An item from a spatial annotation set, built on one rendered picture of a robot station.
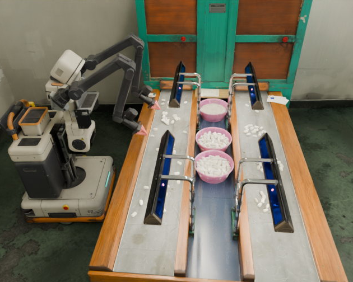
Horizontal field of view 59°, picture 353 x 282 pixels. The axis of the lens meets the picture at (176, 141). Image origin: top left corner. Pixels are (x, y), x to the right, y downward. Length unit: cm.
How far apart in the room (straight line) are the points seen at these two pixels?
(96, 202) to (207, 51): 156
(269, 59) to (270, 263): 176
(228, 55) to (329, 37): 153
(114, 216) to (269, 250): 85
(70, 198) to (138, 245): 111
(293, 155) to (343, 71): 218
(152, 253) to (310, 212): 90
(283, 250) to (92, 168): 180
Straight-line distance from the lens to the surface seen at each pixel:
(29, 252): 285
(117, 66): 190
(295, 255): 176
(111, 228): 179
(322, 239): 183
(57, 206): 271
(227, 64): 283
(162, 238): 174
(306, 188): 205
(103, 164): 291
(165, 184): 153
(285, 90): 302
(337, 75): 427
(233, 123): 248
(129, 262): 168
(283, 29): 280
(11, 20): 404
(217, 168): 211
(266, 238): 178
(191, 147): 222
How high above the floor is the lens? 216
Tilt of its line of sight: 38 degrees down
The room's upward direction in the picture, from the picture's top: 2 degrees counter-clockwise
